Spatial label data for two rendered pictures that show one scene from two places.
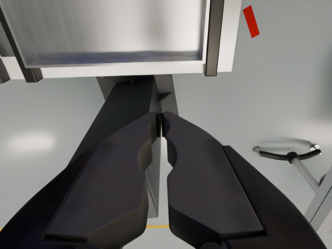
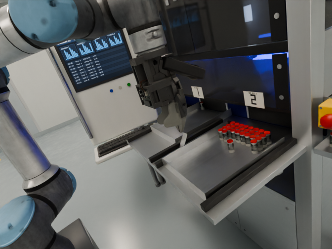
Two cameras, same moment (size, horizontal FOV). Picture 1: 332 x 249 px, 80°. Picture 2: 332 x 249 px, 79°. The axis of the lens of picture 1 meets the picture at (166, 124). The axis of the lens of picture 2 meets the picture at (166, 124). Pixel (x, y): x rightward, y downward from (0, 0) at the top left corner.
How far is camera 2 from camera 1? 0.52 m
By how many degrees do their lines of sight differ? 82
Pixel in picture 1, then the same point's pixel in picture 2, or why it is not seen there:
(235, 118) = not seen: outside the picture
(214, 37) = (218, 193)
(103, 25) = (190, 171)
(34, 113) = not seen: outside the picture
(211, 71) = (204, 204)
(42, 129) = not seen: outside the picture
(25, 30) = (173, 158)
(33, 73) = (159, 163)
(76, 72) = (166, 174)
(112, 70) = (175, 182)
